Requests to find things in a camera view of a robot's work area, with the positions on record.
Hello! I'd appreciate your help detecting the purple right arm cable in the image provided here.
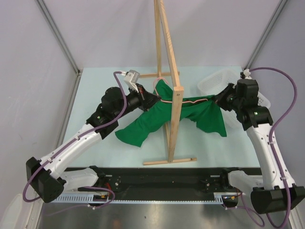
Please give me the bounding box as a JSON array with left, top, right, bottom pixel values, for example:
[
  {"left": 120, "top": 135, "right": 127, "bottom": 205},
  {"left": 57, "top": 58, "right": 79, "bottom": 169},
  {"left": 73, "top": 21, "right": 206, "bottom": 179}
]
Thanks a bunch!
[{"left": 238, "top": 67, "right": 298, "bottom": 229}]

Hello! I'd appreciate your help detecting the pink wire hanger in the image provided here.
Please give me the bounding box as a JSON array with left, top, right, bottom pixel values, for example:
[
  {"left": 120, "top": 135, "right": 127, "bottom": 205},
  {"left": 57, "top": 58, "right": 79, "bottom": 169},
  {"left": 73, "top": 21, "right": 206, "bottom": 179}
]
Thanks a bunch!
[{"left": 152, "top": 77, "right": 215, "bottom": 105}]

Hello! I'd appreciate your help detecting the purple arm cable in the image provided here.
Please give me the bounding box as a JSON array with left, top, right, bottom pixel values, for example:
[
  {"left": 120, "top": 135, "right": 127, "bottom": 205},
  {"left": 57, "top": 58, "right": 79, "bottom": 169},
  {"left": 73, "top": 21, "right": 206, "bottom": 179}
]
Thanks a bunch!
[
  {"left": 22, "top": 71, "right": 131, "bottom": 217},
  {"left": 238, "top": 67, "right": 298, "bottom": 229}
]

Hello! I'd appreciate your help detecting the right aluminium frame post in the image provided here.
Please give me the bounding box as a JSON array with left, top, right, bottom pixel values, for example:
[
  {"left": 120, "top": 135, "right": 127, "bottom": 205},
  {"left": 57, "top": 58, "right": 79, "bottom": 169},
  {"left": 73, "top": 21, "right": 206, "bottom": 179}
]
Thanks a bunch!
[{"left": 242, "top": 0, "right": 290, "bottom": 69}]

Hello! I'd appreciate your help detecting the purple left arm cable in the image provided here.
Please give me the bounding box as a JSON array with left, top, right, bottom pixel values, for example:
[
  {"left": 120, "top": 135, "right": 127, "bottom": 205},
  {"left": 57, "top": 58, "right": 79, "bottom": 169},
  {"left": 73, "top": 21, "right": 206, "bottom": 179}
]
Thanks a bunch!
[{"left": 22, "top": 71, "right": 131, "bottom": 217}]

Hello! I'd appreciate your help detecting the aluminium frame post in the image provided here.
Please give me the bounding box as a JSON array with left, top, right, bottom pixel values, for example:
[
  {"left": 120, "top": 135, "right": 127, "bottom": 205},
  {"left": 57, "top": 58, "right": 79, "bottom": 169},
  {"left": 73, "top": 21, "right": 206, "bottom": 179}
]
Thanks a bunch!
[
  {"left": 34, "top": 0, "right": 81, "bottom": 76},
  {"left": 242, "top": 0, "right": 290, "bottom": 69}
]

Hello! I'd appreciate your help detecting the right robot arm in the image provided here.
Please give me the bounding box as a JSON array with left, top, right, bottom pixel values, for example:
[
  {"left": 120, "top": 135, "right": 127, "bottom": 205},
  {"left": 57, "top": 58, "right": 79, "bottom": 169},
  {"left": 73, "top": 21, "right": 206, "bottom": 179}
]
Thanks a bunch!
[{"left": 212, "top": 79, "right": 305, "bottom": 214}]

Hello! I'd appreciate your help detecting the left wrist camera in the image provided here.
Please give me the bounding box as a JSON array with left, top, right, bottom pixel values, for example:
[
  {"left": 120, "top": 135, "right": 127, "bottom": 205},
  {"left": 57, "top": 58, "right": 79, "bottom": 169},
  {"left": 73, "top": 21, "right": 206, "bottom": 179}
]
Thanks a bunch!
[{"left": 124, "top": 70, "right": 140, "bottom": 92}]

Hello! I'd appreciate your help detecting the wooden clothes rack stand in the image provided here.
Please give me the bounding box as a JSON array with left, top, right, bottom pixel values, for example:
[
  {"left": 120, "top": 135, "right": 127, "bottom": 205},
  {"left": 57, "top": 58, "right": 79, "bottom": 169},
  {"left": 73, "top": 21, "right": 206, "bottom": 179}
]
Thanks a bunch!
[{"left": 138, "top": 0, "right": 198, "bottom": 166}]

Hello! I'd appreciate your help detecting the white plastic basket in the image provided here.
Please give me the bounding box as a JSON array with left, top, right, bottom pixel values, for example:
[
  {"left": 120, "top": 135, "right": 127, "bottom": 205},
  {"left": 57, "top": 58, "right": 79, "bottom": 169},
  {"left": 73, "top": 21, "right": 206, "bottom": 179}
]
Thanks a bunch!
[{"left": 197, "top": 69, "right": 273, "bottom": 130}]

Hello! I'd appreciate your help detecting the white slotted cable duct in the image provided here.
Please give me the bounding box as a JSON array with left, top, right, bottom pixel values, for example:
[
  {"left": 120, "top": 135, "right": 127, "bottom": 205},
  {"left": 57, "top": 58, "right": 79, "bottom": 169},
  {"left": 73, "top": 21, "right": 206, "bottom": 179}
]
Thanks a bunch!
[{"left": 52, "top": 191, "right": 238, "bottom": 205}]

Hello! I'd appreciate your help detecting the left aluminium frame post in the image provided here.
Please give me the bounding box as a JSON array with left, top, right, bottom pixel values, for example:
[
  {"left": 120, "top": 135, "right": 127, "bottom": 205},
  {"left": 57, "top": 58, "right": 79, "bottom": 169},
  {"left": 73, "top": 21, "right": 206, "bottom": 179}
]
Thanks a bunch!
[{"left": 34, "top": 0, "right": 81, "bottom": 76}]

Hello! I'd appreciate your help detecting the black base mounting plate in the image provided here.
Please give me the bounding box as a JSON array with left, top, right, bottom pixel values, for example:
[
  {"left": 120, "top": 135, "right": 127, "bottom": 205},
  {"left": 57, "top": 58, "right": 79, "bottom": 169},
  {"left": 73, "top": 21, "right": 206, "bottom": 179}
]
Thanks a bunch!
[{"left": 49, "top": 167, "right": 263, "bottom": 201}]

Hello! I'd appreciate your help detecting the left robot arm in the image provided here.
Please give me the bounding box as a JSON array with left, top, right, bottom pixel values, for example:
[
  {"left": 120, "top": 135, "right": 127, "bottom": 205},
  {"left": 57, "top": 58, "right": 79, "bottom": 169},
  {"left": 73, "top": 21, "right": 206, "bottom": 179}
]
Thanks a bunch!
[{"left": 26, "top": 84, "right": 161, "bottom": 203}]

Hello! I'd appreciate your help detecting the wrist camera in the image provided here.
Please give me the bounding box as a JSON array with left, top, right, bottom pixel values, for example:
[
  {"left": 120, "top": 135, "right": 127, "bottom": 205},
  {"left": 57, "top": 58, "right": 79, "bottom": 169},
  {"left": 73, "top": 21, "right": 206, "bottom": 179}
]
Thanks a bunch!
[
  {"left": 240, "top": 69, "right": 252, "bottom": 80},
  {"left": 124, "top": 70, "right": 140, "bottom": 92}
]

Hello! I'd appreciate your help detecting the green t shirt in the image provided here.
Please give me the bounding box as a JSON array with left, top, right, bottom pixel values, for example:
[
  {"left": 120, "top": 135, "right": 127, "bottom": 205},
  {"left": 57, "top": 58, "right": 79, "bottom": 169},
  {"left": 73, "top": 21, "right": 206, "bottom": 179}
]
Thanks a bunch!
[{"left": 115, "top": 80, "right": 227, "bottom": 147}]

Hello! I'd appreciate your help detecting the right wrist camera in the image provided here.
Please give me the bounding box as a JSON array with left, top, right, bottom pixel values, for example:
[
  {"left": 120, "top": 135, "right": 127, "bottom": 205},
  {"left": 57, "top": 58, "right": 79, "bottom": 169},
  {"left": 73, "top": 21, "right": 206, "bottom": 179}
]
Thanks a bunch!
[{"left": 240, "top": 69, "right": 252, "bottom": 80}]

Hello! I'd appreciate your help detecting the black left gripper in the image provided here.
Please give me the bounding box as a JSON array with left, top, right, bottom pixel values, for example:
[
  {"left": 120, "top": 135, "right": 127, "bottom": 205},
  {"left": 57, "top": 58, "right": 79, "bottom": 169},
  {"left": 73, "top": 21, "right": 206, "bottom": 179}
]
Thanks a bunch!
[{"left": 113, "top": 83, "right": 161, "bottom": 120}]

